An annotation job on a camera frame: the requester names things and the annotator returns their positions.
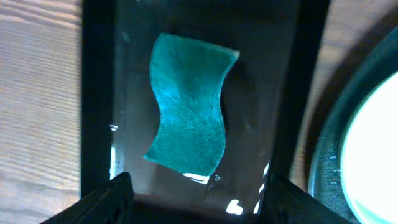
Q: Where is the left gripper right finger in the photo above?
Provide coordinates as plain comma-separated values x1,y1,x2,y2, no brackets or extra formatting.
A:
259,172,349,224

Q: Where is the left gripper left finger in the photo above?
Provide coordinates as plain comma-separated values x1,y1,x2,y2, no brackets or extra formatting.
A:
42,172,134,224

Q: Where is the light blue plate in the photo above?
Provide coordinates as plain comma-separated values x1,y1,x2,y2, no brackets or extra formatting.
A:
340,73,397,223

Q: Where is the green scouring sponge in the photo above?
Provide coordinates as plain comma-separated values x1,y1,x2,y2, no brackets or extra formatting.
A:
144,33,240,176

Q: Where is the round black tray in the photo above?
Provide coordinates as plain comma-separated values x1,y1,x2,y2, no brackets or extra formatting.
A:
308,29,397,223

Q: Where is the rectangular black tray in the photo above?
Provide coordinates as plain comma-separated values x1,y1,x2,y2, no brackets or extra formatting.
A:
80,0,329,223

